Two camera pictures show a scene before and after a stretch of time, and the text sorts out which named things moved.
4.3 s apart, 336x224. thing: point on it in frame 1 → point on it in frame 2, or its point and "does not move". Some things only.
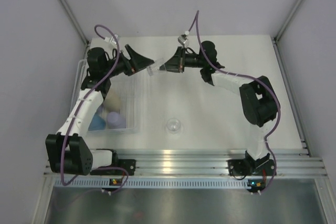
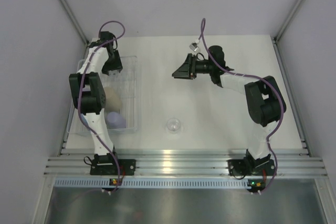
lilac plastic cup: (115, 120) does not move
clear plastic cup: (173, 125) does not move
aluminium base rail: (300, 163) does not move
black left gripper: (139, 62) → (116, 65)
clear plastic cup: (154, 68) → (115, 76)
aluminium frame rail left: (68, 10) does not move
